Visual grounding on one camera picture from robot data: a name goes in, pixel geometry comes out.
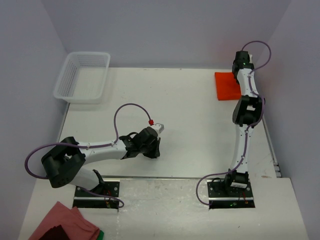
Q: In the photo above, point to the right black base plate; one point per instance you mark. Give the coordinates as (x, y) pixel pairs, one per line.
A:
(222, 197)

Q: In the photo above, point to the orange t shirt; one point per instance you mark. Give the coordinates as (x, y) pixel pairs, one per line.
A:
(227, 89)

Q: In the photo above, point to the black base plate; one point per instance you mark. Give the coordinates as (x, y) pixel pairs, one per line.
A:
(85, 200)
(222, 197)

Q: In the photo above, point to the green folded t shirt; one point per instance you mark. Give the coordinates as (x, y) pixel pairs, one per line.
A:
(100, 235)

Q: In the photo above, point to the dark maroon folded t shirt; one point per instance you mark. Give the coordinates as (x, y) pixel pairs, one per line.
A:
(55, 233)

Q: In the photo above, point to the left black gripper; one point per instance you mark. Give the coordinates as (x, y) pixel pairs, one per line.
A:
(155, 153)

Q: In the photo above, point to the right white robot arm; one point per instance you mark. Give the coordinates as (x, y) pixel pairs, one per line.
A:
(246, 115)

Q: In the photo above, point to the pink folded t shirt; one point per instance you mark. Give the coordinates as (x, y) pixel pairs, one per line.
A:
(72, 221)

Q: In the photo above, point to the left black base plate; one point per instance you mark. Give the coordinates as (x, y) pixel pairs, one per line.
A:
(85, 200)

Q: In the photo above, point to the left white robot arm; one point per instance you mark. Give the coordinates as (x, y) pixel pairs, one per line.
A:
(63, 164)

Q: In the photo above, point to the white plastic basket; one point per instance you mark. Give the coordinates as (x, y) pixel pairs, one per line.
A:
(83, 77)

